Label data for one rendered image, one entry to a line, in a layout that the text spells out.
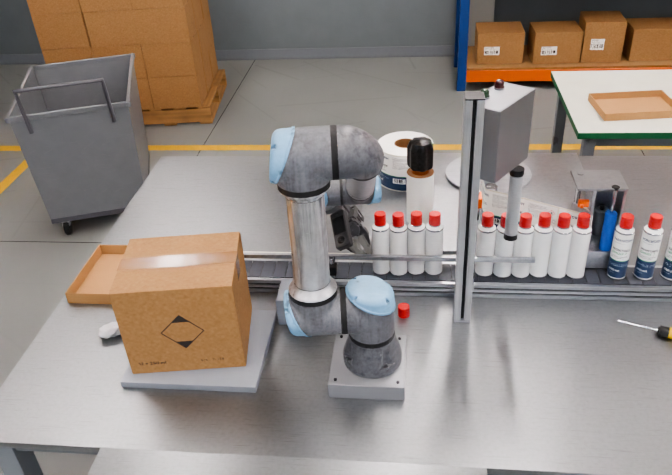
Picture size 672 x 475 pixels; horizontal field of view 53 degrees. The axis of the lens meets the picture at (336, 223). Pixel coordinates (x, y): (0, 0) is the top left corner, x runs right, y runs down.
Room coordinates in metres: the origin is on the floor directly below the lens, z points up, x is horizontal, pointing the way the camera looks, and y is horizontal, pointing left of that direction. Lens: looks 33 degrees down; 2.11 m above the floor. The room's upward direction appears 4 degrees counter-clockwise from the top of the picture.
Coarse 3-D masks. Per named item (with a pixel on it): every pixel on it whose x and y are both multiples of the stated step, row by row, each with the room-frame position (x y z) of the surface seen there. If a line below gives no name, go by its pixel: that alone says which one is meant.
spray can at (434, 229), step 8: (432, 216) 1.60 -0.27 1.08; (440, 216) 1.60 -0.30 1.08; (432, 224) 1.60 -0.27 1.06; (440, 224) 1.61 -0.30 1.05; (432, 232) 1.59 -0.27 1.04; (440, 232) 1.59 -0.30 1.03; (432, 240) 1.59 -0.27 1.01; (440, 240) 1.59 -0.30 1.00; (432, 248) 1.59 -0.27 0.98; (440, 248) 1.59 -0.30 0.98; (432, 264) 1.59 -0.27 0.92; (440, 264) 1.59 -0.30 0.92; (432, 272) 1.59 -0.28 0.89; (440, 272) 1.59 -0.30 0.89
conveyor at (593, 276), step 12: (252, 264) 1.71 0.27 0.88; (264, 264) 1.70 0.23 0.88; (276, 264) 1.70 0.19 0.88; (288, 264) 1.69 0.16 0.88; (348, 264) 1.67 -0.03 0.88; (360, 264) 1.67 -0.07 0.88; (372, 264) 1.66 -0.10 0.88; (444, 264) 1.64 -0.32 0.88; (252, 276) 1.64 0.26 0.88; (264, 276) 1.64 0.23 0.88; (276, 276) 1.64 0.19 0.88; (288, 276) 1.63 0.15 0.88; (336, 276) 1.62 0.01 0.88; (348, 276) 1.61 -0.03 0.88; (384, 276) 1.60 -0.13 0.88; (408, 276) 1.59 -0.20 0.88; (420, 276) 1.59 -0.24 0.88; (432, 276) 1.59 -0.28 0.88; (444, 276) 1.58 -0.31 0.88; (492, 276) 1.57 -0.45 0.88; (528, 276) 1.55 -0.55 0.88; (588, 276) 1.54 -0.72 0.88; (600, 276) 1.53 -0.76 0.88; (660, 276) 1.51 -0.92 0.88
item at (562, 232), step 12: (564, 216) 1.55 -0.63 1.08; (564, 228) 1.54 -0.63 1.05; (552, 240) 1.56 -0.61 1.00; (564, 240) 1.53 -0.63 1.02; (552, 252) 1.55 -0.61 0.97; (564, 252) 1.53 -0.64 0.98; (552, 264) 1.54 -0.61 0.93; (564, 264) 1.53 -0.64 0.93; (552, 276) 1.54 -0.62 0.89; (564, 276) 1.54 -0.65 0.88
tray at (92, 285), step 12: (96, 252) 1.86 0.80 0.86; (108, 252) 1.89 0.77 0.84; (120, 252) 1.88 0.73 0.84; (96, 264) 1.83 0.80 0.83; (108, 264) 1.82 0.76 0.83; (84, 276) 1.75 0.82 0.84; (96, 276) 1.76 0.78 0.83; (108, 276) 1.76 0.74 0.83; (72, 288) 1.67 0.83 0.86; (84, 288) 1.70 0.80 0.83; (96, 288) 1.70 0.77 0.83; (108, 288) 1.69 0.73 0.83; (72, 300) 1.64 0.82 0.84; (84, 300) 1.63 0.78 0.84; (96, 300) 1.62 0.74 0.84; (108, 300) 1.62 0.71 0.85
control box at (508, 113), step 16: (496, 96) 1.50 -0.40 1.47; (512, 96) 1.49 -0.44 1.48; (528, 96) 1.50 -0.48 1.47; (496, 112) 1.41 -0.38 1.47; (512, 112) 1.45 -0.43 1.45; (528, 112) 1.51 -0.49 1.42; (496, 128) 1.41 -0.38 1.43; (512, 128) 1.45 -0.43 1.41; (528, 128) 1.52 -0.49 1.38; (496, 144) 1.41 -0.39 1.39; (512, 144) 1.46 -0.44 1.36; (528, 144) 1.52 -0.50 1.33; (496, 160) 1.41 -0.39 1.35; (512, 160) 1.47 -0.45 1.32; (480, 176) 1.43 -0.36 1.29; (496, 176) 1.41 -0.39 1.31
